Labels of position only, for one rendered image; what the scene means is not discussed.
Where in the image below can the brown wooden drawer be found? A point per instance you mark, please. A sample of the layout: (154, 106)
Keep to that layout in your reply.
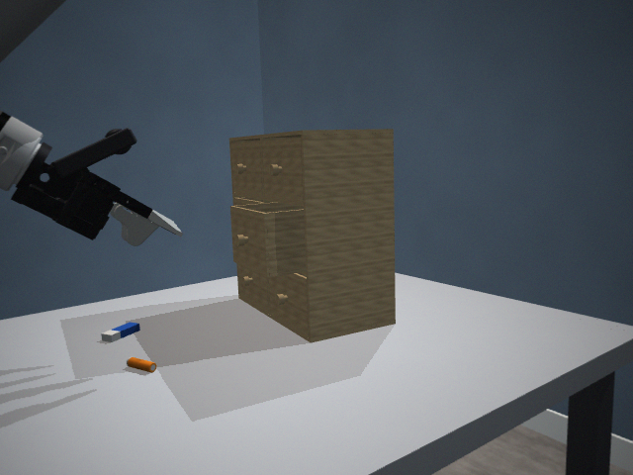
(253, 288)
(289, 301)
(246, 201)
(269, 238)
(246, 168)
(283, 169)

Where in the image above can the brown wooden chest of drawers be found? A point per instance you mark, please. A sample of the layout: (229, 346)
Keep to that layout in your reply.
(349, 209)

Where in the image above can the blue and white eraser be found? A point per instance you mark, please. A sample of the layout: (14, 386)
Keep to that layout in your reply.
(120, 332)

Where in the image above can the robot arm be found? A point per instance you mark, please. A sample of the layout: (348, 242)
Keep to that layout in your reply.
(19, 143)

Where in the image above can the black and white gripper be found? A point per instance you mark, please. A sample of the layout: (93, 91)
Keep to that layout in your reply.
(83, 208)

